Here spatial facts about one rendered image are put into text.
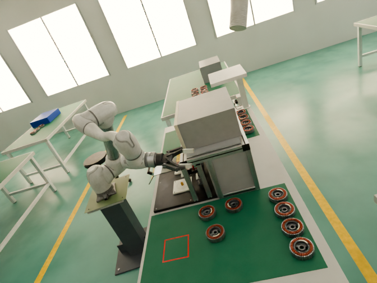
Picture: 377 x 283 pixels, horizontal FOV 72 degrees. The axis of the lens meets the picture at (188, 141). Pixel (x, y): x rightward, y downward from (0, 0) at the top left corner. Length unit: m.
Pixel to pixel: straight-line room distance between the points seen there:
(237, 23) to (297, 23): 4.19
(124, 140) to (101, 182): 0.99
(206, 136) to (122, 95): 5.33
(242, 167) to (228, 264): 0.59
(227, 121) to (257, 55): 5.04
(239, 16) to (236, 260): 2.05
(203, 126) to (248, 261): 0.80
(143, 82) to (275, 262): 5.73
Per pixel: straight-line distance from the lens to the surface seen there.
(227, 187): 1.79
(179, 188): 1.99
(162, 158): 1.51
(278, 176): 1.90
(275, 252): 1.50
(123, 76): 6.72
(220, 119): 1.63
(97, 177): 2.30
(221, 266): 1.50
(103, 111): 1.94
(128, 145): 1.39
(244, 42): 6.50
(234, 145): 1.63
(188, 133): 1.66
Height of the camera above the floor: 1.96
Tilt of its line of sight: 27 degrees down
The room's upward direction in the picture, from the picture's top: 21 degrees counter-clockwise
